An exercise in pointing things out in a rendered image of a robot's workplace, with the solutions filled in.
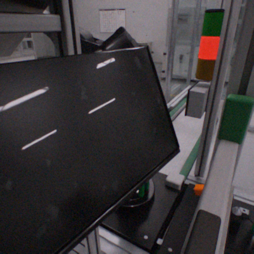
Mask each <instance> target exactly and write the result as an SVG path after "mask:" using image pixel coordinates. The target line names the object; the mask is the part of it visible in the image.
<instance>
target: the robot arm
mask: <svg viewBox="0 0 254 254"><path fill-rule="evenodd" d="M43 14H50V13H49V12H48V11H47V10H45V11H44V12H43ZM79 32H80V43H81V53H82V54H85V53H94V52H99V51H112V50H116V49H125V48H134V47H139V45H138V44H137V42H136V40H135V39H133V38H132V36H131V35H130V34H129V33H128V32H127V31H126V30H125V28H124V27H119V28H118V29H117V30H116V31H115V32H114V34H113V35H111V36H110V37H109V38H108V39H107V40H106V41H103V40H100V39H96V38H95V37H93V35H92V34H91V33H90V32H89V31H88V30H85V29H83V28H81V27H79ZM43 33H44V34H46V35H47V37H49V38H50V40H51V41H52V42H53V43H54V45H55V41H54V34H53V32H43Z"/></svg>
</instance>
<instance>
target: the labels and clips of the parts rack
mask: <svg viewBox="0 0 254 254"><path fill-rule="evenodd" d="M253 106H254V98H253V97H250V96H242V95H235V94H229V95H228V97H227V99H226V103H225V106H224V110H223V114H222V119H221V124H220V129H219V133H218V139H219V140H222V139H223V140H228V141H232V142H236V143H237V144H242V143H243V140H244V136H245V133H246V129H247V125H248V122H249V119H250V115H251V111H252V110H253ZM233 193H234V186H233V185H231V190H230V195H229V201H228V204H227V210H226V216H225V221H224V227H223V233H222V239H221V245H220V250H219V254H225V251H226V245H227V238H228V231H229V224H230V221H231V214H232V207H233V200H234V198H233ZM220 226H221V218H220V217H219V216H218V215H215V214H212V213H210V212H207V211H205V210H201V209H200V210H199V211H198V212H197V215H196V218H195V222H194V225H193V228H192V229H191V232H190V236H189V239H188V242H187V246H186V249H185V252H184V254H215V250H216V245H217V240H218V237H219V231H220Z"/></svg>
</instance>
